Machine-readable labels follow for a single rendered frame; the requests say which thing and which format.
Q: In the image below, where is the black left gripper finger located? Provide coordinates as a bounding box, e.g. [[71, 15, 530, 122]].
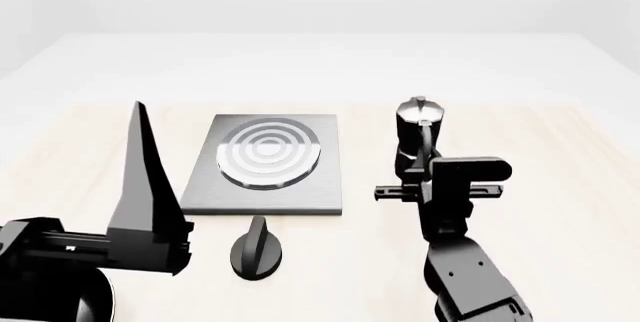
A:
[[106, 100, 153, 231], [143, 101, 187, 244]]

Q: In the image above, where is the black silver moka pot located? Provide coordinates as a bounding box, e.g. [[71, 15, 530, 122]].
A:
[[393, 95, 447, 185]]

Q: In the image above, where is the black stove knob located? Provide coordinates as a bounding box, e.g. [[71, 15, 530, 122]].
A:
[[229, 215, 284, 282]]

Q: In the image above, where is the grey square stove plate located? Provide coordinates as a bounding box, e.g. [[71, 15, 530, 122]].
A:
[[180, 113, 345, 217]]

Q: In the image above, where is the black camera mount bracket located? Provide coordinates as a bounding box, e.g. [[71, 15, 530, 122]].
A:
[[430, 155, 514, 226]]

